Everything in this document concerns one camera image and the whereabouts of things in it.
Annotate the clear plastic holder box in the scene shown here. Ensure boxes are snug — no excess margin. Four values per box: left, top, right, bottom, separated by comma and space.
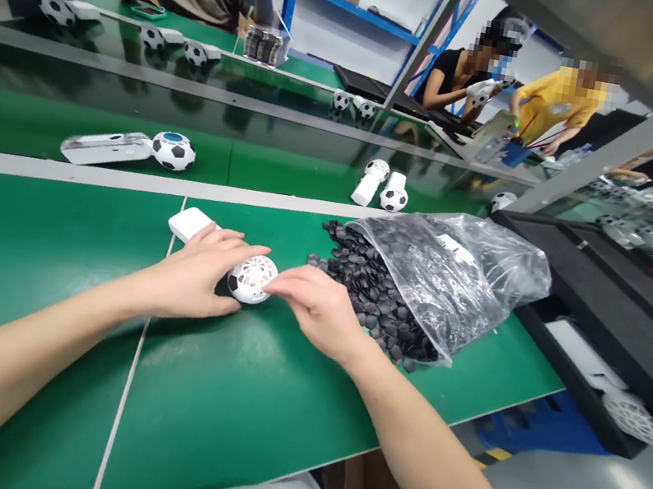
241, 6, 296, 71

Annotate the black foam tray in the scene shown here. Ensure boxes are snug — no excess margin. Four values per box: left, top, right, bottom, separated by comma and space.
454, 205, 653, 463

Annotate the phone in teal case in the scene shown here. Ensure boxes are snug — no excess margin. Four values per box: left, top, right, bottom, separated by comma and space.
128, 0, 169, 23

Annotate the pile of black pentagon pieces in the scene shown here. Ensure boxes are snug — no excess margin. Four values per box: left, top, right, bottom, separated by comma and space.
290, 192, 515, 387

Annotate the blue tool container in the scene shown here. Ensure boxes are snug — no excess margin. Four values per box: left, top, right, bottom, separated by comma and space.
497, 133, 537, 172

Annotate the person's right hand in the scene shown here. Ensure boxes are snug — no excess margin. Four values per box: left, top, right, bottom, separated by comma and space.
252, 258, 389, 375

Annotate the football fan in clear wrap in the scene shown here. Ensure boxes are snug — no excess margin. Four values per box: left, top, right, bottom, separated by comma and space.
57, 113, 201, 185

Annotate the green conveyor belt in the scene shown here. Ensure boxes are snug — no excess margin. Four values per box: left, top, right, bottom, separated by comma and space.
0, 12, 567, 245

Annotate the blue metal shelf rack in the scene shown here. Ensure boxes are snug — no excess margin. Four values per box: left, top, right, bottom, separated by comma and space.
272, 0, 488, 90

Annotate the blue plastic crate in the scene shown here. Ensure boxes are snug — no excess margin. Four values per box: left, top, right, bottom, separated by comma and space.
469, 377, 622, 473

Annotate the white fan with bare head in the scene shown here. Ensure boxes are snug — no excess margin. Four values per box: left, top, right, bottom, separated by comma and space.
349, 155, 393, 211

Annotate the person's left hand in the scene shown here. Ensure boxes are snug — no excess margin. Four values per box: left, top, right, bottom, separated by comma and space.
126, 214, 274, 336

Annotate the clear plastic bag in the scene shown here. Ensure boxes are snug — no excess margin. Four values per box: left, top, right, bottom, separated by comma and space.
324, 193, 562, 384

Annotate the grey metal frame post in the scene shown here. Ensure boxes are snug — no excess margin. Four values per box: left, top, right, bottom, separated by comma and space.
378, 0, 476, 123

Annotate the clear water bottle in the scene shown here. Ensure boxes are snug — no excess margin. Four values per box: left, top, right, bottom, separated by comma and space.
473, 127, 509, 168

